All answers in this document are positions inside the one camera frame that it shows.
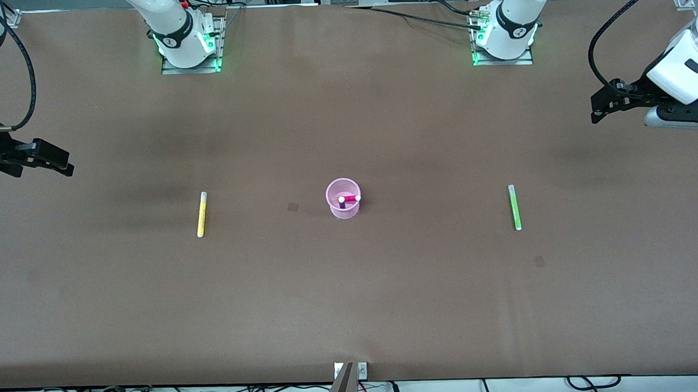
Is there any green marker pen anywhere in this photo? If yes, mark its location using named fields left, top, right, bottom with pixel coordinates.
left=507, top=184, right=523, bottom=231

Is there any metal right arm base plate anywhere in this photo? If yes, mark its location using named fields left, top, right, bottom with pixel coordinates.
left=158, top=14, right=228, bottom=76

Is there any yellow marker pen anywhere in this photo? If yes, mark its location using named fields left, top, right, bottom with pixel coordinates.
left=195, top=192, right=210, bottom=238

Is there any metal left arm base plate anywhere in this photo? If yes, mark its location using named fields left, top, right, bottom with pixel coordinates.
left=469, top=10, right=535, bottom=68

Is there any black cable on table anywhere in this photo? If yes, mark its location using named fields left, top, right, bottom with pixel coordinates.
left=345, top=0, right=487, bottom=38

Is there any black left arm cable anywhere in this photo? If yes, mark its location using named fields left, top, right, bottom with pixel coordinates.
left=586, top=0, right=689, bottom=92

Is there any pink cup holder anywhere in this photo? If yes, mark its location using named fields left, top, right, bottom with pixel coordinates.
left=325, top=177, right=363, bottom=221

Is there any black looped floor cable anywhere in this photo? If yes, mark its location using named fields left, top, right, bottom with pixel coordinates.
left=566, top=373, right=623, bottom=391

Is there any metal camera stand post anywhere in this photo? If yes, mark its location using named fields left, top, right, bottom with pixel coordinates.
left=318, top=362, right=359, bottom=392

